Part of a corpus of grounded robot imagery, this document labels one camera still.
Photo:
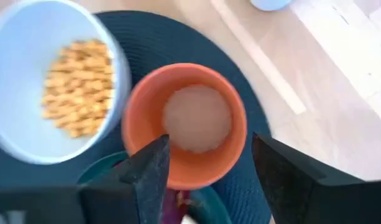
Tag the dark red toy fruit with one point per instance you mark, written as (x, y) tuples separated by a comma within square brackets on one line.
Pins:
[(176, 207)]

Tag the dark teal plate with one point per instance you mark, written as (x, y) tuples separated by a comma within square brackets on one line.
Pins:
[(210, 207)]

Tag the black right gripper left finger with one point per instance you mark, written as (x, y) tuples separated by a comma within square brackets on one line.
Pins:
[(149, 186)]

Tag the white ribbed bowl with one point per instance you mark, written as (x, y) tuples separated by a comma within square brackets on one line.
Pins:
[(19, 62)]

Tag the dark round woven placemat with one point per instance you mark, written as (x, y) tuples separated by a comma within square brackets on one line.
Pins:
[(177, 46)]

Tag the golden cereal pieces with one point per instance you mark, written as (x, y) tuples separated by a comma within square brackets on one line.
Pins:
[(78, 90)]

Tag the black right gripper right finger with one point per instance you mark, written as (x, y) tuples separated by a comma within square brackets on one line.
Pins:
[(296, 196)]

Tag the white round cup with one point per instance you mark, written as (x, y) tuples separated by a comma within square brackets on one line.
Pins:
[(271, 3)]

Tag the white milk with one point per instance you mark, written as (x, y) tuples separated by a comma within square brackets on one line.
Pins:
[(196, 118)]

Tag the orange cup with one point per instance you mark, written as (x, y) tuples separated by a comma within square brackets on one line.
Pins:
[(146, 109)]

